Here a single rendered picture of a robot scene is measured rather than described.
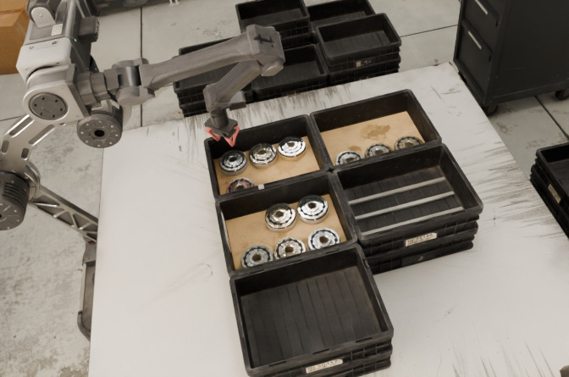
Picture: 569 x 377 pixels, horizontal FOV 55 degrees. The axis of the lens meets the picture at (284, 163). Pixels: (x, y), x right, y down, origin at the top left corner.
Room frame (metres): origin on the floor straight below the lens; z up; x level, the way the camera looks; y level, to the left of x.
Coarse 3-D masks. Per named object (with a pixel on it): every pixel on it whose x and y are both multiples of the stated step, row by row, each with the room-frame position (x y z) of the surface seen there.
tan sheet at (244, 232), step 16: (240, 224) 1.12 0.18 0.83; (256, 224) 1.11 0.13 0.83; (304, 224) 1.07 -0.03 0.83; (320, 224) 1.06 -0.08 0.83; (336, 224) 1.05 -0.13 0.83; (240, 240) 1.05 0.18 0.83; (256, 240) 1.04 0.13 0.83; (272, 240) 1.03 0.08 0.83; (304, 240) 1.01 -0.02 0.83; (240, 256) 0.99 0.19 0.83
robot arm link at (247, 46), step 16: (256, 32) 1.13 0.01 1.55; (272, 32) 1.18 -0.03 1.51; (208, 48) 1.15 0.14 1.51; (224, 48) 1.13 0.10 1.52; (240, 48) 1.12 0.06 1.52; (256, 48) 1.10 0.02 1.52; (272, 48) 1.13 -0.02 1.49; (128, 64) 1.19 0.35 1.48; (144, 64) 1.18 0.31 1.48; (160, 64) 1.16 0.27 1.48; (176, 64) 1.14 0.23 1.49; (192, 64) 1.13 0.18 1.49; (208, 64) 1.12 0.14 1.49; (224, 64) 1.13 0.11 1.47; (144, 80) 1.14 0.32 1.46; (160, 80) 1.13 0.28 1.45; (176, 80) 1.15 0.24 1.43; (128, 96) 1.12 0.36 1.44; (144, 96) 1.12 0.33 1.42
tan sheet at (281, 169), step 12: (276, 144) 1.46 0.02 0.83; (312, 156) 1.37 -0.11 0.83; (216, 168) 1.39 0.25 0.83; (252, 168) 1.36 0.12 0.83; (276, 168) 1.34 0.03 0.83; (288, 168) 1.33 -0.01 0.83; (300, 168) 1.32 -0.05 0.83; (312, 168) 1.31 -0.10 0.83; (228, 180) 1.32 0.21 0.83; (252, 180) 1.30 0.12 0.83; (264, 180) 1.29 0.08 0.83
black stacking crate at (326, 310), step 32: (352, 256) 0.88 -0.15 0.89; (256, 288) 0.85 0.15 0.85; (288, 288) 0.85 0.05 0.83; (320, 288) 0.83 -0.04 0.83; (352, 288) 0.81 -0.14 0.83; (256, 320) 0.76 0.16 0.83; (288, 320) 0.74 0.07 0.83; (320, 320) 0.72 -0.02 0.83; (352, 320) 0.71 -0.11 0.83; (256, 352) 0.66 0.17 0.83; (288, 352) 0.65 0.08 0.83; (352, 352) 0.60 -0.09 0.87; (384, 352) 0.60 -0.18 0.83
